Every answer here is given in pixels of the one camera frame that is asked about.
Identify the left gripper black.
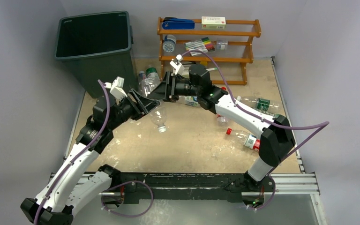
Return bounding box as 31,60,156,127
108,89,159,130

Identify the clear unlabelled crushed bottle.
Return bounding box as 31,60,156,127
138,77,168,134

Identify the red label bottle lake picture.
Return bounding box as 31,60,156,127
217,114,230,128

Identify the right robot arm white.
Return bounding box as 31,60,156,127
148,64,295,191

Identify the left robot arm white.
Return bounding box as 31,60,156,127
21,89,159,225

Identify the dark green plastic bin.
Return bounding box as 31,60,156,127
54,11,138,98

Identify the small clear bottle purple label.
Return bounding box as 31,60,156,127
138,71,147,91

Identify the white red box lower shelf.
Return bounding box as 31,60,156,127
180,67,190,79

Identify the green blue label bottle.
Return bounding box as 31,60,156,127
185,96,200,107

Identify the round tape roll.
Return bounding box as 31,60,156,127
162,34,177,53

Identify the green capped white marker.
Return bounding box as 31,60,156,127
206,67,218,71

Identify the pack of coloured markers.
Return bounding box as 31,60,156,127
184,37,215,53

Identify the blue stapler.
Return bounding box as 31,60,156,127
162,17,195,30

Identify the small clear jar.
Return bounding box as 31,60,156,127
216,39,228,51

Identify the orange wooden shelf rack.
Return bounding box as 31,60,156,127
157,17,262,85

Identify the white green small box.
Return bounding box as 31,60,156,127
201,16,226,30

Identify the red label bottle lower right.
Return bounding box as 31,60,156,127
226,128,260,152

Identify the green label bottle white cap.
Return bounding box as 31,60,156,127
236,96,282,113

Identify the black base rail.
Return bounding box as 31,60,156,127
49,166,319,206

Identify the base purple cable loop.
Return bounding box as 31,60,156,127
100,181,154,218

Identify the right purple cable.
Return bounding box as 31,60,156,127
180,50,330,210

